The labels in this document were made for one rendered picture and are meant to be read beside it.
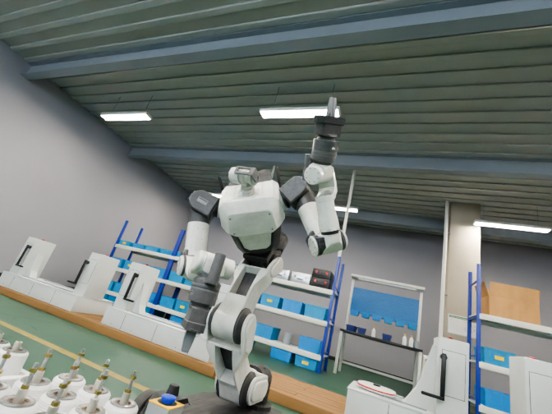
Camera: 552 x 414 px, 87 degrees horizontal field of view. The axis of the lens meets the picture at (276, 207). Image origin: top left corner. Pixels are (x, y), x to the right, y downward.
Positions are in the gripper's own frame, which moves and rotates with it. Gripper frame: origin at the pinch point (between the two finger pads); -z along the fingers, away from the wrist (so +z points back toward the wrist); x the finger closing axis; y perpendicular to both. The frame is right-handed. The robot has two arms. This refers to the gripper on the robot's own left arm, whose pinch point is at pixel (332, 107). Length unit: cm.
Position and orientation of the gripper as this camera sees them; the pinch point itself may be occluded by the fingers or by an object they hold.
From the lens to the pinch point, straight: 106.6
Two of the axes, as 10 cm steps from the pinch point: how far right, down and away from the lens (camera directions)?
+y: -5.2, -2.9, 8.1
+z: -1.3, 9.6, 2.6
